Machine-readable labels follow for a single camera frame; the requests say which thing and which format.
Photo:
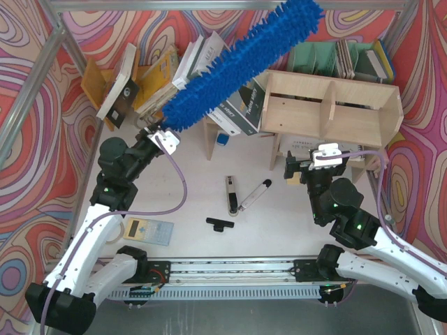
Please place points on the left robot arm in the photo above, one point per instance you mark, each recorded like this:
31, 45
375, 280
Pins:
69, 296

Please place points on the black small tool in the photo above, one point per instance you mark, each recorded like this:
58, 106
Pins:
219, 225

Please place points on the blue yellow calculator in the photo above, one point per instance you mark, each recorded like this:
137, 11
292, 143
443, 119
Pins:
149, 231

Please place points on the yellow book stack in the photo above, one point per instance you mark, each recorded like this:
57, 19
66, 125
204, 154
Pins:
156, 84

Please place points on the green desk organizer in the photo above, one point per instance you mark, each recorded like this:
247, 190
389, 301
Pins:
333, 59

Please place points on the light wooden bookshelf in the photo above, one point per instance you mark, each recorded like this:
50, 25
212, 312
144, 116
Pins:
328, 108

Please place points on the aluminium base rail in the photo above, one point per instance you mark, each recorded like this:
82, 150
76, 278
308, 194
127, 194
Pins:
230, 270

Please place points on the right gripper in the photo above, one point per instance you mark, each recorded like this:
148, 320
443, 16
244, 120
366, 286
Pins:
300, 168

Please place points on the blue covered book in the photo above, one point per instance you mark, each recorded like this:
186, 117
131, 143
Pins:
381, 61

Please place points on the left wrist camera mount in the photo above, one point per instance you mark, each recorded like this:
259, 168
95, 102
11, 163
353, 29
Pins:
167, 140

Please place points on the blue microfiber duster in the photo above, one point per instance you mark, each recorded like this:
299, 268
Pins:
290, 23

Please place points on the black white Twins story book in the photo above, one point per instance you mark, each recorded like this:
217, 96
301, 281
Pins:
244, 106

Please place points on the white black utility knife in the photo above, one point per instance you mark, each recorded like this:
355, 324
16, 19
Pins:
254, 195

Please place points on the yellow sticky note pad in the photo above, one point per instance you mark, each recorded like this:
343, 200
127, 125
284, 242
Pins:
295, 180

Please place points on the white black stapler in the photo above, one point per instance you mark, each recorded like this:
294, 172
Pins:
231, 196

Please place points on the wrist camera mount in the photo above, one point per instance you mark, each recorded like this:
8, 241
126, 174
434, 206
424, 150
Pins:
167, 140
326, 156

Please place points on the clear tape roll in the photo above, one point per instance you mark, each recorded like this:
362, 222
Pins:
116, 234

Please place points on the pink pig figurine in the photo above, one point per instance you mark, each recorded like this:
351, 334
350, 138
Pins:
375, 164

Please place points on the white Chokladfabriken book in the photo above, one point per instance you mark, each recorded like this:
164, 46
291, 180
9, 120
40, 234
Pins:
197, 60

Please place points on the white black paperback book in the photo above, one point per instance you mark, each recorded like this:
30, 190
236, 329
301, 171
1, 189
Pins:
120, 89

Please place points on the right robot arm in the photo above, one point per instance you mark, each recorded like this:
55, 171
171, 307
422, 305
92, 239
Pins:
368, 250

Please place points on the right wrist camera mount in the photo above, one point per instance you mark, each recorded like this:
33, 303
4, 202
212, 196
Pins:
326, 156

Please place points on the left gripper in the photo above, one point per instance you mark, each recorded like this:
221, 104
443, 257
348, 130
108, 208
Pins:
151, 132

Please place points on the blue white eraser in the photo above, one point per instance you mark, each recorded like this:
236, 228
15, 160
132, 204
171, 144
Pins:
222, 139

